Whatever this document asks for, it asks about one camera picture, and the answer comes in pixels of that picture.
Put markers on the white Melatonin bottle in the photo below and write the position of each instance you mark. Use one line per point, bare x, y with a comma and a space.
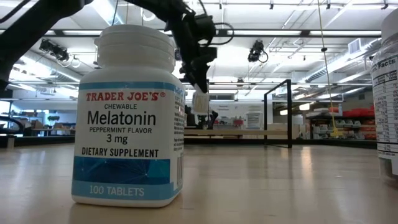
124, 124

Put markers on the dark jar white lid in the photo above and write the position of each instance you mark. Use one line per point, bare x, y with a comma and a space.
387, 109

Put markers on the wooden shelf with black frame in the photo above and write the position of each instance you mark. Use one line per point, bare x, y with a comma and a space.
233, 132

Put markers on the background workbench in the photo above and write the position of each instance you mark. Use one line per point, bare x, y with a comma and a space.
56, 129

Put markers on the white air vent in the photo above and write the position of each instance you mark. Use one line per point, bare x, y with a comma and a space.
354, 46

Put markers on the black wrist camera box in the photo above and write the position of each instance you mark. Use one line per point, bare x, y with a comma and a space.
205, 28

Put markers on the shelving with red bins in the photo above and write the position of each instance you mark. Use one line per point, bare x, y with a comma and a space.
357, 112

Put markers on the white pill bottle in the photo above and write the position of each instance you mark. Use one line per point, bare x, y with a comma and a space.
254, 121

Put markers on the black ceiling-mounted device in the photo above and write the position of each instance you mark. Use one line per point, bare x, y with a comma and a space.
54, 49
255, 51

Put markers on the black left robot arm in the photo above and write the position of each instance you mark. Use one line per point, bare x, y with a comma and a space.
31, 25

